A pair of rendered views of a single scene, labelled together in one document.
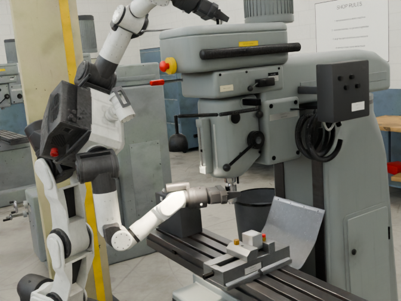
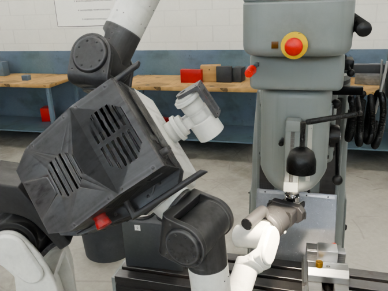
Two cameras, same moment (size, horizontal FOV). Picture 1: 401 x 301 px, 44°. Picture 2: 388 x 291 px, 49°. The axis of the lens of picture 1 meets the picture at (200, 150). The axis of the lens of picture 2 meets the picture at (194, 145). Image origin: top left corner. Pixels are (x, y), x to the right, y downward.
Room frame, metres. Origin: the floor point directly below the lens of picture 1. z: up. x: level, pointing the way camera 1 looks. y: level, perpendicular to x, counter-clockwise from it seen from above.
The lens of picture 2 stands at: (1.21, 0.91, 1.88)
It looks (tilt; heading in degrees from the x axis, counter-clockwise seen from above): 19 degrees down; 319
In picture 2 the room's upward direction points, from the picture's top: 2 degrees counter-clockwise
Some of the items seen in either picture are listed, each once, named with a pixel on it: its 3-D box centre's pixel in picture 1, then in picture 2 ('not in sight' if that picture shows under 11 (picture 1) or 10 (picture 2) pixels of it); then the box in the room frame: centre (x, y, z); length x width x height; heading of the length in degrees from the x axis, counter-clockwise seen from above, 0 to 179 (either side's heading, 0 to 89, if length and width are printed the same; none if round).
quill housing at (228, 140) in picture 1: (228, 135); (295, 134); (1.93, -0.11, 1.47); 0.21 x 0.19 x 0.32; 33
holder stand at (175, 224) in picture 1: (178, 210); (157, 235); (2.34, 0.13, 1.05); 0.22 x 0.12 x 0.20; 35
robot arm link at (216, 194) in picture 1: (209, 196); (279, 217); (1.91, -0.02, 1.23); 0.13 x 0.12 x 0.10; 12
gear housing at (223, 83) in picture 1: (232, 80); (298, 62); (1.95, -0.15, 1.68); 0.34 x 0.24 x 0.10; 123
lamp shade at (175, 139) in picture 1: (178, 141); (301, 159); (1.78, 0.08, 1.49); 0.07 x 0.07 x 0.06
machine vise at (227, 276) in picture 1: (247, 257); (326, 276); (1.81, -0.15, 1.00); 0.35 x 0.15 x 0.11; 126
